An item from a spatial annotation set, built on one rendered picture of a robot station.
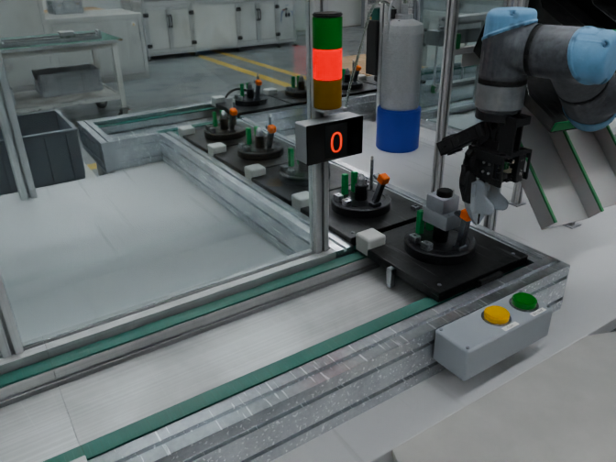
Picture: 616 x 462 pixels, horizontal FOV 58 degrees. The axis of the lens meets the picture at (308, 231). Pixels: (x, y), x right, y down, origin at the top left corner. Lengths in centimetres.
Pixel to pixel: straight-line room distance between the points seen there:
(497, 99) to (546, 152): 42
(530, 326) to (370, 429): 32
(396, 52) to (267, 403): 142
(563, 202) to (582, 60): 48
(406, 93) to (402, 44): 16
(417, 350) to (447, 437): 14
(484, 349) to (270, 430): 35
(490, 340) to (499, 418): 12
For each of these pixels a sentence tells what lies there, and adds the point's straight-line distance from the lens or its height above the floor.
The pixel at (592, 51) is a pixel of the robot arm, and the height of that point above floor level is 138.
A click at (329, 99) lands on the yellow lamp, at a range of 98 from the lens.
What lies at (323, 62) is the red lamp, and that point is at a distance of 96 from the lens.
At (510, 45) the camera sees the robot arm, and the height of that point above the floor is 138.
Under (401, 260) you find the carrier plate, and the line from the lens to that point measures 108.
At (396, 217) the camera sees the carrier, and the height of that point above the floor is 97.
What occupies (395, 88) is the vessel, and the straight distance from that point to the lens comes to 198.
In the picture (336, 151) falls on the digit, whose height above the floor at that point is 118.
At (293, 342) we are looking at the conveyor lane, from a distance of 95.
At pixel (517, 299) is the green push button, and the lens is 101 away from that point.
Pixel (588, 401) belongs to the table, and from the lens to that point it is 102.
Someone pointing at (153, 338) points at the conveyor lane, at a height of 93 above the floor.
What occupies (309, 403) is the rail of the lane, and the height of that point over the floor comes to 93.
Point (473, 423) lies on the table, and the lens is 92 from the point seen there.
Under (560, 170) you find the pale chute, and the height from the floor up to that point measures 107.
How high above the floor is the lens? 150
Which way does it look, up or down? 26 degrees down
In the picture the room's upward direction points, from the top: 1 degrees counter-clockwise
